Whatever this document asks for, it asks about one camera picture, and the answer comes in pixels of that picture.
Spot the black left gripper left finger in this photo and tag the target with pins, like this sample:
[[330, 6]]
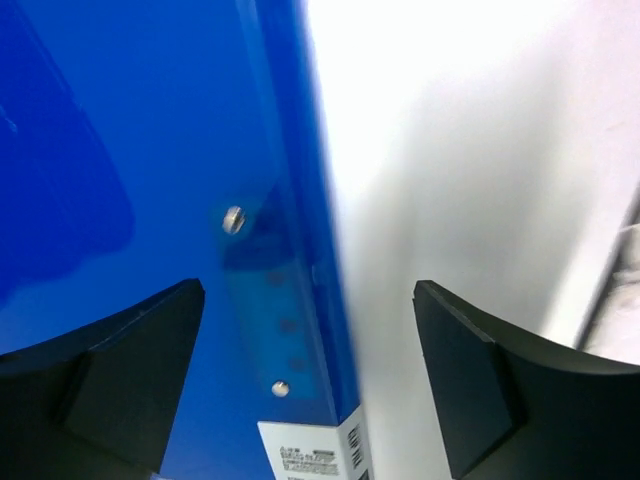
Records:
[[99, 402]]

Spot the dark blue clipboard folder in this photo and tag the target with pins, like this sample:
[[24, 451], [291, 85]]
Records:
[[144, 143]]

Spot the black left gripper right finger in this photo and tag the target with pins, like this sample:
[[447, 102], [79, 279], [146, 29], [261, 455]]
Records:
[[514, 405]]

